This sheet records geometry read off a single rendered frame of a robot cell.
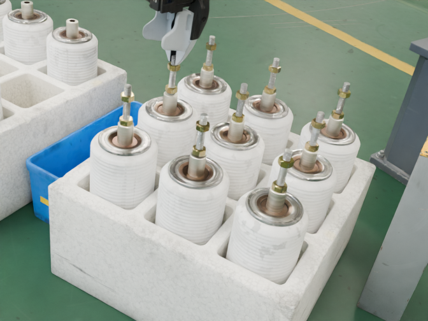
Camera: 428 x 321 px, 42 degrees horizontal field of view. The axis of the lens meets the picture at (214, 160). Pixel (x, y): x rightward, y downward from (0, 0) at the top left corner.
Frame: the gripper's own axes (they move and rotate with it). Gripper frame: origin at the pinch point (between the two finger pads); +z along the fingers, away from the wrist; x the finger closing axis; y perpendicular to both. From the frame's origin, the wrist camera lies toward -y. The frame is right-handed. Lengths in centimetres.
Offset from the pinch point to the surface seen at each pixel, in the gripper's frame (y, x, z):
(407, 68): -114, -12, 35
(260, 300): 11.3, 31.5, 17.9
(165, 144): 3.9, 3.4, 13.0
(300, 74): -77, -28, 35
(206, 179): 8.6, 17.0, 9.4
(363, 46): -115, -30, 35
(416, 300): -24, 40, 35
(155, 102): 1.5, -2.5, 9.3
